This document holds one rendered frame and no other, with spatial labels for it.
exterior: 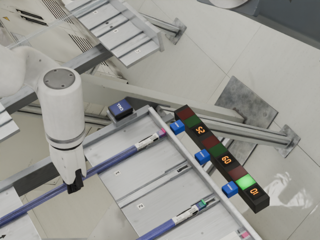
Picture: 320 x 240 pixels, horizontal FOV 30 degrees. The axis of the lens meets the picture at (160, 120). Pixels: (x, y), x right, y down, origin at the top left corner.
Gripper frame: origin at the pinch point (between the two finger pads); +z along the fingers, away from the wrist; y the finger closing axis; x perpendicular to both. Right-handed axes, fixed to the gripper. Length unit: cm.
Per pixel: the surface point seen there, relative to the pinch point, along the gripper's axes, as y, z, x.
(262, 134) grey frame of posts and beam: -10, 28, 68
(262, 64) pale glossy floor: -38, 29, 91
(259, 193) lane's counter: 26.1, -3.6, 33.6
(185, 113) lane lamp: -3.4, -3.5, 32.9
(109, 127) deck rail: -9.1, -2.6, 14.7
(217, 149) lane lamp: 10.6, -3.5, 33.1
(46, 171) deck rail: -8.0, 2.8, -3.0
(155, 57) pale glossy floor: -85, 53, 74
